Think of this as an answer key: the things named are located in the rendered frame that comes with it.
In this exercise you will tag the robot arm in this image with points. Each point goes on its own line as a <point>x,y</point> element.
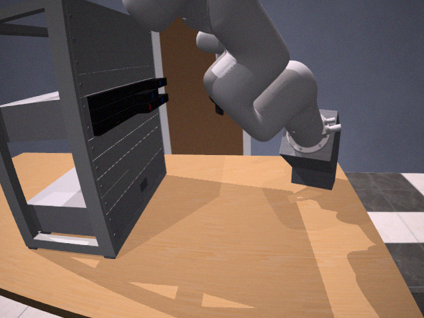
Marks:
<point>252,79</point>

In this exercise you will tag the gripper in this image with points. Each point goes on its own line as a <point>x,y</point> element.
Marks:
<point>217,108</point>

